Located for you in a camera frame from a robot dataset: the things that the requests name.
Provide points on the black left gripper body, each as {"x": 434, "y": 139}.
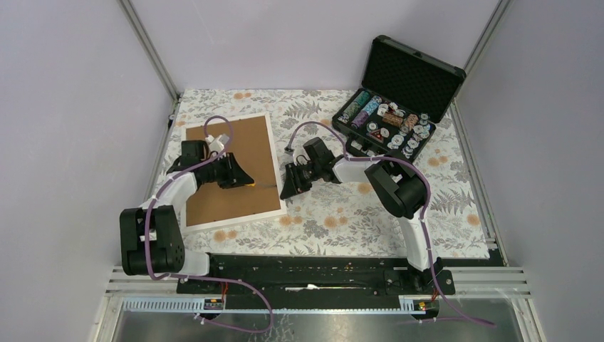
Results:
{"x": 215, "y": 171}

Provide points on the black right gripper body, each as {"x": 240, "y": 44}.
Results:
{"x": 314, "y": 175}

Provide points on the white picture frame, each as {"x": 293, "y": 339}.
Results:
{"x": 253, "y": 144}

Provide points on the yellow handled screwdriver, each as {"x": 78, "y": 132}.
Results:
{"x": 262, "y": 185}

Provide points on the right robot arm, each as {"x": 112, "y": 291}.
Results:
{"x": 402, "y": 190}

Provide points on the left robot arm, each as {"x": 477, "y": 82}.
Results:
{"x": 150, "y": 235}

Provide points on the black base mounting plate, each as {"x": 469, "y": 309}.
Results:
{"x": 313, "y": 282}

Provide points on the black poker chip case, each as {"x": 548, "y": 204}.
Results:
{"x": 404, "y": 93}

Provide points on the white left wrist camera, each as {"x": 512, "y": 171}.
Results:
{"x": 217, "y": 144}

